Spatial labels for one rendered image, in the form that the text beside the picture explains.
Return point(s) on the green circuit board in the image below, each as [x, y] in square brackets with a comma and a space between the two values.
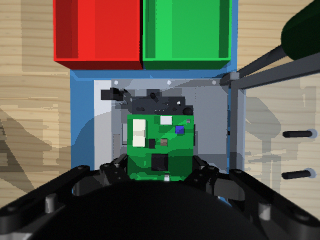
[159, 147]

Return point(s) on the green bin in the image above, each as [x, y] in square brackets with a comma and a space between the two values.
[186, 34]

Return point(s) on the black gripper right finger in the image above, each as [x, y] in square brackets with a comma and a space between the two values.
[276, 217]

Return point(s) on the red bin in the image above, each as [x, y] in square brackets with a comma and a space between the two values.
[98, 34]

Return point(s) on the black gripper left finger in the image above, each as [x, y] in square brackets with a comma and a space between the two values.
[22, 217]

